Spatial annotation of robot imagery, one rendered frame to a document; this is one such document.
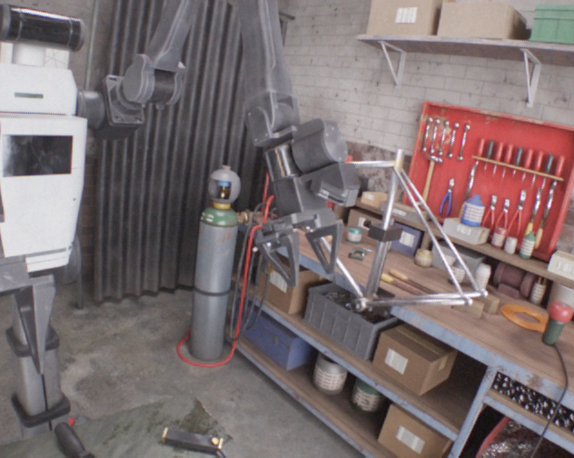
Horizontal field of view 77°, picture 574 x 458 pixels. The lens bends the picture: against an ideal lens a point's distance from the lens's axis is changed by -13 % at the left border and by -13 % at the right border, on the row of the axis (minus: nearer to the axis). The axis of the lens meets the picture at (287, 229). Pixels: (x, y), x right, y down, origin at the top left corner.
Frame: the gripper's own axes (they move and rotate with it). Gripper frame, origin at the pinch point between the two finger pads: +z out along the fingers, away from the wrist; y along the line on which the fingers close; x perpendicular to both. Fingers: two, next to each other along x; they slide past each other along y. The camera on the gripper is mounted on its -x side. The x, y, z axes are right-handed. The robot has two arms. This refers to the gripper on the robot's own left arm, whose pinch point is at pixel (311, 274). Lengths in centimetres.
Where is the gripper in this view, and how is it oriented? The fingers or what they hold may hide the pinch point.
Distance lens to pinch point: 62.6
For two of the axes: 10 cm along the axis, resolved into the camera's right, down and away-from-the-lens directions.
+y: 6.2, -1.2, 7.7
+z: 2.4, 9.7, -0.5
